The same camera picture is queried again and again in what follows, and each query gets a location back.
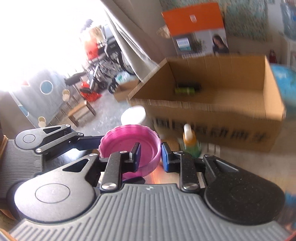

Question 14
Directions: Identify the black flashlight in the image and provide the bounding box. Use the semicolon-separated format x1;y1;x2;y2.
177;83;201;91

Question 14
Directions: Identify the brown cardboard box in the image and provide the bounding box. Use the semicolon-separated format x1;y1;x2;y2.
128;54;285;152

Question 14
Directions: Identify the white supplement bottle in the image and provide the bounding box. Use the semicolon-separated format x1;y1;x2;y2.
120;105;146;125

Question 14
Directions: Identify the beige curtain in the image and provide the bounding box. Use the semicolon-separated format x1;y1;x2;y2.
102;1;177;80

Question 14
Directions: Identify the floral teal cloth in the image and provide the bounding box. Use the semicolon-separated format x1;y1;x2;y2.
160;1;267;43

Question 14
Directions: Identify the blue water jug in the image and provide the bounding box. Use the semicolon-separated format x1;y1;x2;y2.
280;1;295;40

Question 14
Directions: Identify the green lip balm tube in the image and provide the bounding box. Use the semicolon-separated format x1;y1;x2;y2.
175;87;195;95

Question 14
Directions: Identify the small cardboard box on floor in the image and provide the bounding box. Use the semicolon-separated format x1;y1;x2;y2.
113;79;140;102

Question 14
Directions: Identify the red plastic bag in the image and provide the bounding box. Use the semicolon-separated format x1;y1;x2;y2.
79;81;102;102

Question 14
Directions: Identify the wheelchair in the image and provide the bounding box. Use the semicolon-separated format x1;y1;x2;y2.
81;20;135;93

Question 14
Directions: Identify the gold lid cream jar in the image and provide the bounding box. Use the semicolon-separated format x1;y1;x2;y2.
160;135;181;151

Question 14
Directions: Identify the small wooden stool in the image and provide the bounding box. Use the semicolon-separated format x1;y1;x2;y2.
67;100;96;127

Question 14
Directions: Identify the orange philips product box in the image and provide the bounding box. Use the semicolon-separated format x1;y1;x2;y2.
162;2;230;58

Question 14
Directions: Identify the white usb charger plug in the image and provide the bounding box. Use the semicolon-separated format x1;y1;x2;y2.
204;143;221;157

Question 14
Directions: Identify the pink plastic lid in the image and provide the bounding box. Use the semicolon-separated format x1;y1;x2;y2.
98;124;162;180

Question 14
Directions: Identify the white water dispenser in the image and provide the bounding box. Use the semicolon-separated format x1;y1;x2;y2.
280;36;296;69

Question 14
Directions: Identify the green dropper bottle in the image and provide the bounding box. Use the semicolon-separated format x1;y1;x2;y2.
181;123;201;158

